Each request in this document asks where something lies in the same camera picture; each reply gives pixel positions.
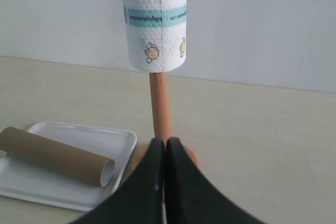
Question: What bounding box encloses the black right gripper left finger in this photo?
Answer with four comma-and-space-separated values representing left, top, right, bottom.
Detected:
72, 138, 165, 224

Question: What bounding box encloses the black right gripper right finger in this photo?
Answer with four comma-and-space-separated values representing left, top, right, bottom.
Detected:
165, 137, 263, 224

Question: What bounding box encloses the brown cardboard tube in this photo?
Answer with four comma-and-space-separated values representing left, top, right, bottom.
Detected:
1, 126, 115, 187

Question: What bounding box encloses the printed white paper towel roll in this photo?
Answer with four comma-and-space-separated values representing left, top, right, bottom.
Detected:
122, 0, 187, 73

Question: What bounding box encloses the wooden paper towel holder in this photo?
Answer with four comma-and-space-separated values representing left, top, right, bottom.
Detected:
129, 72, 198, 178

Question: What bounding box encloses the white rectangular plastic tray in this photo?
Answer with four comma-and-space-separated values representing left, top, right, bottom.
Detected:
1, 121, 138, 211

